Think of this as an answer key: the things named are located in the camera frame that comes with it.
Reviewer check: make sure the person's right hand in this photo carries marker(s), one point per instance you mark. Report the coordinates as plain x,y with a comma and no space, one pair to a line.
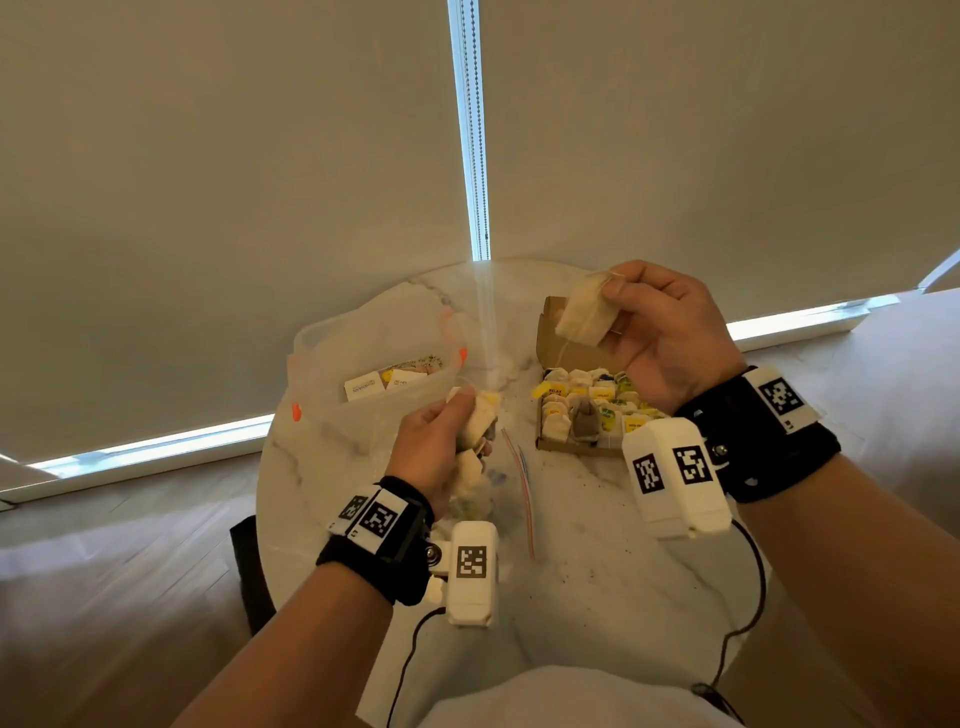
675,345

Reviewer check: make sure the person's left hand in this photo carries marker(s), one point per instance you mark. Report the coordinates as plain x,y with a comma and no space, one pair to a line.
424,450

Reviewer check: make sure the person's left thumb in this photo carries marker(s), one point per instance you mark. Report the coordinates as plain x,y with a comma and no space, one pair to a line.
456,406

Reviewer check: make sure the person's right thumb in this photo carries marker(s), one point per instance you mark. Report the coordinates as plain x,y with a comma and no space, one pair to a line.
626,296

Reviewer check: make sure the white tea bag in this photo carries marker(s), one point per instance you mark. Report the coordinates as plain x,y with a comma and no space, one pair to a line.
480,420
467,472

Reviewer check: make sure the beige tea bag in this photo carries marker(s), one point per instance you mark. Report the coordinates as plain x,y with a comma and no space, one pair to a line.
586,311

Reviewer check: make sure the person's right forearm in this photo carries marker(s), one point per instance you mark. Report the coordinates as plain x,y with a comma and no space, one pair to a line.
847,592

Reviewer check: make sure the person's left forearm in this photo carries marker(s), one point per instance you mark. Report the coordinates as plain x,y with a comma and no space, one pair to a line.
300,652

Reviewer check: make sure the white paper packet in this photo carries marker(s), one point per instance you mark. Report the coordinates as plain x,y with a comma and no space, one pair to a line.
364,386
405,377

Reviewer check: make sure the brown cardboard box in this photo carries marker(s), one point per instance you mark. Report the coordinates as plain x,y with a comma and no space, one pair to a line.
551,341

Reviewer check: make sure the clear plastic zip bag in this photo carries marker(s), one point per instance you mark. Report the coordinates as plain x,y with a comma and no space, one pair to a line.
517,495

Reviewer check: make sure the clear plastic container orange clips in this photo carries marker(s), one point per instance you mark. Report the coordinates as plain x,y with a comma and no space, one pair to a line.
360,345

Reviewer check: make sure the pile of assorted tea bags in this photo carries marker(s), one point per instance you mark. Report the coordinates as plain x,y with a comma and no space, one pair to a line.
585,409

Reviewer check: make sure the black left wrist band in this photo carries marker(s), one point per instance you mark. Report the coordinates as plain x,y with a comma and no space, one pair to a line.
390,559

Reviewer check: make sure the black wrist band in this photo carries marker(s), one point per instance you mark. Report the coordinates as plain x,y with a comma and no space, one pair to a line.
757,450
390,559

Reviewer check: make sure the black right wrist band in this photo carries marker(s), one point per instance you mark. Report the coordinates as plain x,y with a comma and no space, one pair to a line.
757,450

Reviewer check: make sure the black chair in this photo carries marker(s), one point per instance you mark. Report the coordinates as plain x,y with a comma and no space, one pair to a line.
251,577

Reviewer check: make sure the large grey roller blind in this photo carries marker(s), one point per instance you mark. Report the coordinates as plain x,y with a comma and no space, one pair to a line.
225,210

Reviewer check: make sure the person's white shirt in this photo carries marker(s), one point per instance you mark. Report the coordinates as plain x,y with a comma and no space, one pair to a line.
570,701

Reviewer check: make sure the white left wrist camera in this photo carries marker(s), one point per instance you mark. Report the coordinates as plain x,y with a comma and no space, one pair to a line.
472,585

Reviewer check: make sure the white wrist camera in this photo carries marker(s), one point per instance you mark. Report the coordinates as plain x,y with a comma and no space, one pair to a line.
472,585
675,487

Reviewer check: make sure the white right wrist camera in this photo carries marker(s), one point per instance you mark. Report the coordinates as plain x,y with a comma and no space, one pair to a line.
675,487

